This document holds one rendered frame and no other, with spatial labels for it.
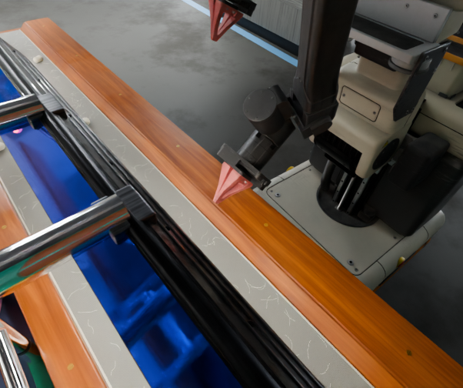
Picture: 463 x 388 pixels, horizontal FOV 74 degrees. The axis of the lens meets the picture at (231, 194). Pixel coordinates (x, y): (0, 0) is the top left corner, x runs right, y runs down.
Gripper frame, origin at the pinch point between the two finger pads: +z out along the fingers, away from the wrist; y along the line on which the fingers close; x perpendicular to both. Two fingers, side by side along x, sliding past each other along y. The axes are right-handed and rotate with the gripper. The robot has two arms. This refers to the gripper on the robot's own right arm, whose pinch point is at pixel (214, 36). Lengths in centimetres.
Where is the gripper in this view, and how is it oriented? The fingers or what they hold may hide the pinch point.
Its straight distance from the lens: 76.0
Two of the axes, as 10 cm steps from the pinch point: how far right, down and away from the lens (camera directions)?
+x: 6.9, -0.7, 7.2
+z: -4.1, 7.8, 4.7
